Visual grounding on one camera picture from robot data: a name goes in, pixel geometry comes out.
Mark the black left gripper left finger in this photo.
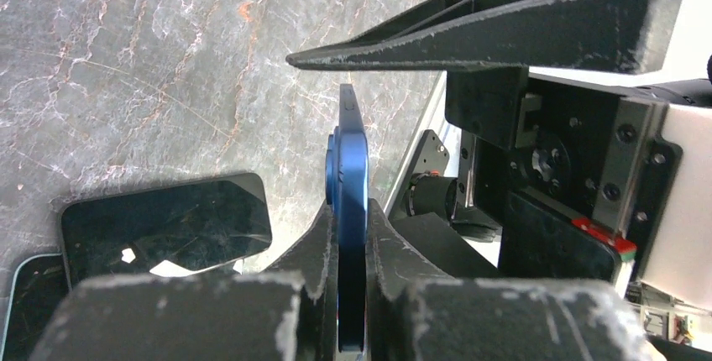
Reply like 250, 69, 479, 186
31, 205, 338, 360

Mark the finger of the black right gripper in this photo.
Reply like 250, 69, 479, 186
286, 0, 683, 75

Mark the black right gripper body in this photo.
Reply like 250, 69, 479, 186
445, 68, 683, 284

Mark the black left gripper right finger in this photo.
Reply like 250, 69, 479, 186
366, 201, 653, 360

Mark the dark blue edged phone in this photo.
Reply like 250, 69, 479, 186
325, 84, 369, 352

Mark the dark grey phone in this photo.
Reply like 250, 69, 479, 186
59, 173, 273, 288

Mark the black flat phone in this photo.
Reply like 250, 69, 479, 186
1, 254, 68, 360

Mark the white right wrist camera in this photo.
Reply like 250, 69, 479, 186
636, 104, 711, 310

